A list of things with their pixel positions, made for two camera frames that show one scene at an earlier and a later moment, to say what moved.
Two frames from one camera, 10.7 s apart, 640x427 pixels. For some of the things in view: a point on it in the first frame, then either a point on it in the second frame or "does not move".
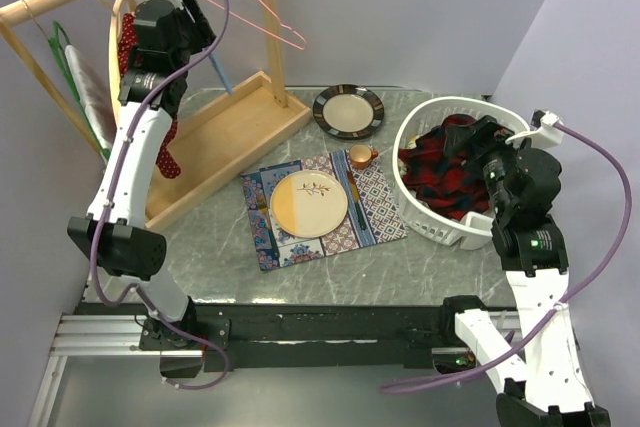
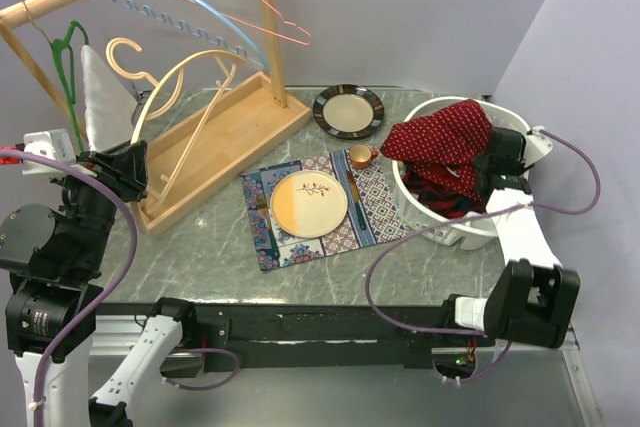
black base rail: x=236 y=337 does not move
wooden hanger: x=115 y=70 → x=174 y=75
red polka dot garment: x=126 y=47 → x=446 y=144
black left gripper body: x=196 y=35 → x=86 y=202
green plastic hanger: x=55 y=44 → x=66 y=57
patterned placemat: x=372 y=216 does not move
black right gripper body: x=494 y=158 does not move
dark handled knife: x=356 y=198 does not move
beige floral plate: x=308 y=204 does not move
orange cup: x=362 y=155 does not move
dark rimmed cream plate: x=348 y=111 does not move
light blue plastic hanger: x=221 y=74 → x=218 y=42
